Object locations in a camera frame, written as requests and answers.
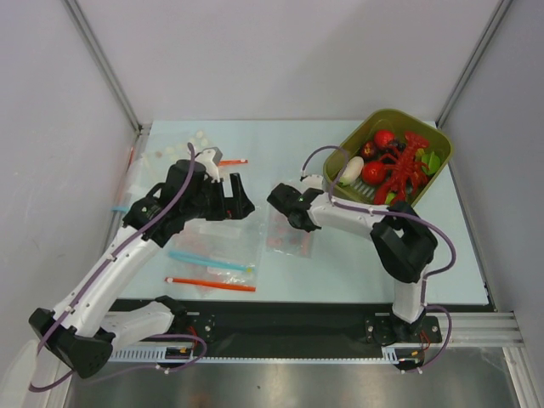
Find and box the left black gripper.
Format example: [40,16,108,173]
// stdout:
[182,173,253,221]

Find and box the clear red-zipper bag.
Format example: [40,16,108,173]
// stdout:
[264,205,313,258]

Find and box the red toy lobster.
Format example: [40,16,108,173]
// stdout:
[373,132,430,205]

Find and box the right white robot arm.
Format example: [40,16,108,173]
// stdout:
[267,183,438,341]

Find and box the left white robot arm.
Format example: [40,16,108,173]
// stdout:
[29,159,255,378]

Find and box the bag with blue zipper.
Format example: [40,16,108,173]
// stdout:
[167,213,264,274]

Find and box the bag with orange zipper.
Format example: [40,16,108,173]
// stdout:
[164,212,263,298]

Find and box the bag with white pieces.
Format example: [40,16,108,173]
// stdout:
[151,129,213,162]

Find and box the far left blue-zipper bag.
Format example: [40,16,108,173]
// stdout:
[111,150,168,214]

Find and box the white toy egg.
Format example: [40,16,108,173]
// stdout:
[338,156,365,185]

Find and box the red toy tomato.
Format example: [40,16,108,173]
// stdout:
[361,161,387,185]

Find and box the dark red toy peach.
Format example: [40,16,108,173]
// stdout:
[360,141,379,161]

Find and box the olive green plastic bin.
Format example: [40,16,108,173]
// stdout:
[323,109,453,206]

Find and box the dark toy grape bunch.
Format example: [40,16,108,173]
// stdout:
[386,139,406,156]

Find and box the green toy star fruit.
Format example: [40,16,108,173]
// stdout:
[421,151,442,176]

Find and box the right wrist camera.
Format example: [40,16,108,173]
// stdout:
[299,174,325,194]

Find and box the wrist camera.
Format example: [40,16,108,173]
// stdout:
[299,174,325,194]
[196,147,223,183]

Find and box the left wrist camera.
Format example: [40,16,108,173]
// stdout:
[196,147,223,183]

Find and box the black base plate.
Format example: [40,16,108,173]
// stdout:
[84,299,443,359]

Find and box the white cable duct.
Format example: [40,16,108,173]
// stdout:
[109,345,167,363]

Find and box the aluminium frame rail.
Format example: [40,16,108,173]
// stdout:
[449,312,524,348]

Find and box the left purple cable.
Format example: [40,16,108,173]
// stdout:
[28,142,208,393]

